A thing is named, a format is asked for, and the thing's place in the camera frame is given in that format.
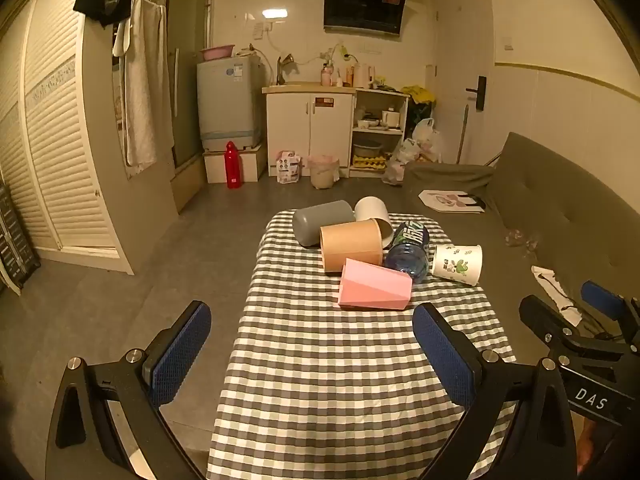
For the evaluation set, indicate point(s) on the white printed package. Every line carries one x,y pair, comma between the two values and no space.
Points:
289,167

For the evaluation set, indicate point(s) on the brown paper cup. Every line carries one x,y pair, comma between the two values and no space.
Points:
350,245

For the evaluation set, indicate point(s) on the trash bin with pink liner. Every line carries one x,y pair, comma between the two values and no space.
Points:
322,172

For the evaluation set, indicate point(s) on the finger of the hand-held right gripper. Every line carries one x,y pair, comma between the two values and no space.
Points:
602,300
542,317

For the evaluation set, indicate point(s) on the white louvered wardrobe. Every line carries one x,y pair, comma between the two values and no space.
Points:
60,135

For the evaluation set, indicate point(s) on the blue plastic water bottle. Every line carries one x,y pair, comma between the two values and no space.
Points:
407,255

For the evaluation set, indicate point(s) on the yellow bag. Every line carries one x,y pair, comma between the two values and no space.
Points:
417,94

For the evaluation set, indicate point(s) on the pink kettle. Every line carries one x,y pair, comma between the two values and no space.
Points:
362,76

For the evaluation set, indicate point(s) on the pink basin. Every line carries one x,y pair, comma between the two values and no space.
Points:
217,52

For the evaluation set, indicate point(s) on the white printed paper cup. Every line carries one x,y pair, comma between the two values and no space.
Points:
457,265

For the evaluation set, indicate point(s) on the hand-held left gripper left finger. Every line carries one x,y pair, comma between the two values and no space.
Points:
182,352

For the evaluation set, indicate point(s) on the hanging white towel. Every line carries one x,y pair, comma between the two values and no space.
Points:
142,85

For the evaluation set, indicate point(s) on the glass shower door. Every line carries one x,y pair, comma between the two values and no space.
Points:
187,60

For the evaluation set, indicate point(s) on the clear plastic wrapper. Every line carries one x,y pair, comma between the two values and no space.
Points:
520,239

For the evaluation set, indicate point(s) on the blue-grey washing machine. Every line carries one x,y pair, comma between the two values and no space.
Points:
227,105

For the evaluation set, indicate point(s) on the hanging black cloth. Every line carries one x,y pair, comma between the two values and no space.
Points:
100,2

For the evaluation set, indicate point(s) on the white cloth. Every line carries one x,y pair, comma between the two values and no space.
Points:
555,287

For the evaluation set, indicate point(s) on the plain white cup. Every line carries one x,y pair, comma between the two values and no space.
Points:
371,207

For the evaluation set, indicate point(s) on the grey-green sofa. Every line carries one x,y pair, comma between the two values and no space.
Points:
550,210

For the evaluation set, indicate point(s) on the yellow egg tray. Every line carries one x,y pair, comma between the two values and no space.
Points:
369,162

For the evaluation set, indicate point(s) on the pink bottle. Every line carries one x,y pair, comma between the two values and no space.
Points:
325,77

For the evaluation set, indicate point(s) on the white plastic bag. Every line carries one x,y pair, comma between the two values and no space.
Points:
400,160
425,135

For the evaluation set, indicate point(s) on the grey checkered tablecloth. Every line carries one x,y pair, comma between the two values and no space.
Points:
325,370

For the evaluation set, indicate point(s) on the red bottle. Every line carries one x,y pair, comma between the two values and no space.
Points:
232,167

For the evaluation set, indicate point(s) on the pink faceted cup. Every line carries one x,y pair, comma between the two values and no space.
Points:
372,285

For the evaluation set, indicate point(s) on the white platform box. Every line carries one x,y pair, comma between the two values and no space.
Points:
252,162

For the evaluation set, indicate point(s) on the white sink cabinet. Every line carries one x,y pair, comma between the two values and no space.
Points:
310,125

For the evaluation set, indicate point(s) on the grey cup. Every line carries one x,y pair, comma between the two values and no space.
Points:
320,220

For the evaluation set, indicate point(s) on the metal basin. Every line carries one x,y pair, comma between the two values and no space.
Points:
367,149

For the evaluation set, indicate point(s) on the white door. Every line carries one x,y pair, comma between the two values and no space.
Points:
457,50

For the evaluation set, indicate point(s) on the black drawer rack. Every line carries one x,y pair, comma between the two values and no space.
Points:
15,245

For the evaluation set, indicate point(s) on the printed paper bag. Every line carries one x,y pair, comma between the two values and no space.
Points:
450,202

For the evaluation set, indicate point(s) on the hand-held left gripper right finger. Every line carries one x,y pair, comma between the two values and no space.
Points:
445,360

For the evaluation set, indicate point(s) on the broom stick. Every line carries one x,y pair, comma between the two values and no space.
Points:
462,135

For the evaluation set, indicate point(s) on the metal faucet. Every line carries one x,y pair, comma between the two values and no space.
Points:
281,67

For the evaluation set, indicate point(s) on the wall lamp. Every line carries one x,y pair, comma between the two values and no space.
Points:
274,14

